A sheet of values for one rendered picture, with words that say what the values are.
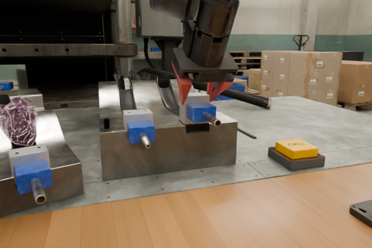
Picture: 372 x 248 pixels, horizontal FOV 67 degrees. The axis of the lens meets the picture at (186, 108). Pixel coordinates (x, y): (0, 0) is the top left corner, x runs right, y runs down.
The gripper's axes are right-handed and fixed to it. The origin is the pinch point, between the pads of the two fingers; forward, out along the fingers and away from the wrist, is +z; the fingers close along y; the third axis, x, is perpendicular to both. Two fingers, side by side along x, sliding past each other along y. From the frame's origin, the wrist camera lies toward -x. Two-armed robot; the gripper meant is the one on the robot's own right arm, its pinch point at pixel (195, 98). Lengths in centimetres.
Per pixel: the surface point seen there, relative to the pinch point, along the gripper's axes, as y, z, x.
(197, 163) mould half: -0.1, 9.8, 7.8
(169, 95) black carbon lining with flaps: -0.8, 15.0, -18.9
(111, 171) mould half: 16.0, 9.8, 7.6
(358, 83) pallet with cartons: -364, 178, -224
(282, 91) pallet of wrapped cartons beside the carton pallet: -261, 214, -254
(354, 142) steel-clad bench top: -42.5, 11.6, 5.4
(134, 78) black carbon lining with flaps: 7.3, 16.8, -29.2
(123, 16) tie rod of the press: 6, 18, -73
